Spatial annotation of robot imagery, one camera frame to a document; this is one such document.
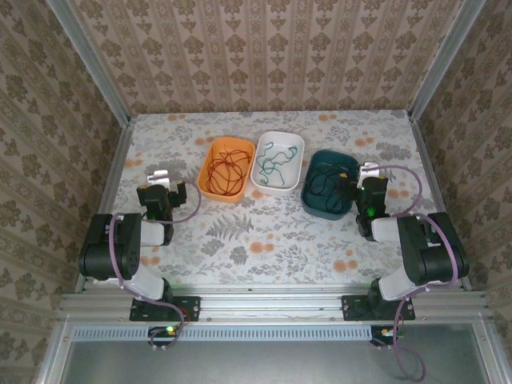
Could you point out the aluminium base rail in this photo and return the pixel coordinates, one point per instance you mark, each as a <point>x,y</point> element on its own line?
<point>272,304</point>

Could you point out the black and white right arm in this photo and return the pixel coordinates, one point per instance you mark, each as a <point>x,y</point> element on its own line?
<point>432,252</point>

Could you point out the aluminium frame post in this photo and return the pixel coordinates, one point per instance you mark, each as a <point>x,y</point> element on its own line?
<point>444,60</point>
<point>93,60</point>

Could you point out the aluminium side rail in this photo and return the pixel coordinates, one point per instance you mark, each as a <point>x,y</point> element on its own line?
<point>434,180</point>
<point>109,180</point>

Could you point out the teal plastic bin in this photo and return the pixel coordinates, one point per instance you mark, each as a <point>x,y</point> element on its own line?
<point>320,158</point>

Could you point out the grey metal panel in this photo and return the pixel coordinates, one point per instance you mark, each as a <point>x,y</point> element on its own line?
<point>260,364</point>

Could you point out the orange plastic bin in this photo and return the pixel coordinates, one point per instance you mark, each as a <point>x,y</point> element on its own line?
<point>232,141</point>

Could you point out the white plastic bin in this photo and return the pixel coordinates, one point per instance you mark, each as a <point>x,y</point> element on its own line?
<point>280,136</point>

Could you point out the small black controller board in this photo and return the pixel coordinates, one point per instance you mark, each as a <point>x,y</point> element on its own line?
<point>160,334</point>
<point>380,334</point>

